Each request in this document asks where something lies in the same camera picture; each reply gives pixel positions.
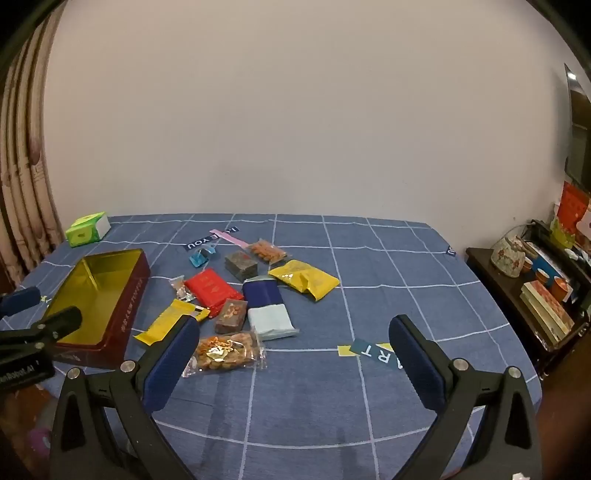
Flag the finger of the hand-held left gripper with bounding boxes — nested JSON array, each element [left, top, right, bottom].
[[0, 286, 41, 318], [0, 306, 83, 352]]

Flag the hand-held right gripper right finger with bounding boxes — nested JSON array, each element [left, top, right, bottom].
[[389, 315, 543, 480]]

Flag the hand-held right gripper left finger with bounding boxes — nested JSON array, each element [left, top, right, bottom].
[[48, 315, 200, 480]]

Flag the red tin box gold inside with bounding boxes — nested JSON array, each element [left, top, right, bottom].
[[41, 249, 151, 370]]

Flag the long yellow snack bar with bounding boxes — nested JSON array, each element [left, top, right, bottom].
[[134, 299, 211, 346]]

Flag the clear bag of nuts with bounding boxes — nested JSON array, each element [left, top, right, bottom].
[[184, 329, 269, 379]]

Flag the small clear snack packet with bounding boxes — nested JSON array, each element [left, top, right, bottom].
[[170, 275, 195, 303]]

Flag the small brown snack packet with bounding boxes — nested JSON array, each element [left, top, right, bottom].
[[215, 299, 249, 334]]

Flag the red snack packet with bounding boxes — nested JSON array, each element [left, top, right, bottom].
[[184, 268, 245, 320]]

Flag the small teal snack packet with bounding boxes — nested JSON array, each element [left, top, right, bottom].
[[189, 247, 218, 267]]

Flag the navy and pale blue packet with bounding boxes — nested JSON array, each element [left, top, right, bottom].
[[242, 275, 300, 341]]

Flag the dark cube snack packet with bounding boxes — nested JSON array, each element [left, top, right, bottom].
[[224, 250, 258, 281]]

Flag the yellow snack packet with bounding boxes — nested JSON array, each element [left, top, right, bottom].
[[268, 260, 340, 303]]

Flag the clear bag orange snacks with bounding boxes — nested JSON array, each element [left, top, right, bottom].
[[246, 239, 289, 265]]

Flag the pink object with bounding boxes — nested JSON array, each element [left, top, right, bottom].
[[27, 428, 52, 459]]

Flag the green tissue pack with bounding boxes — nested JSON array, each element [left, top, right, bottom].
[[65, 212, 112, 248]]

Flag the beige patterned curtain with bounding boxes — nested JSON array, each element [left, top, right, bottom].
[[0, 9, 65, 282]]

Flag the dark wooden side table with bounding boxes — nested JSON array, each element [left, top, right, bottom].
[[465, 247, 591, 379]]

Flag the stack of books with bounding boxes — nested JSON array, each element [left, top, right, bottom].
[[521, 281, 575, 347]]

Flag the floral teapot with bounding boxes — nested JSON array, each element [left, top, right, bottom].
[[490, 234, 527, 278]]

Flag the red paper box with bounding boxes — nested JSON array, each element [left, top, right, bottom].
[[556, 181, 591, 234]]

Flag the dark flat screen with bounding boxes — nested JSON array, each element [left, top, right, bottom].
[[564, 64, 591, 195]]

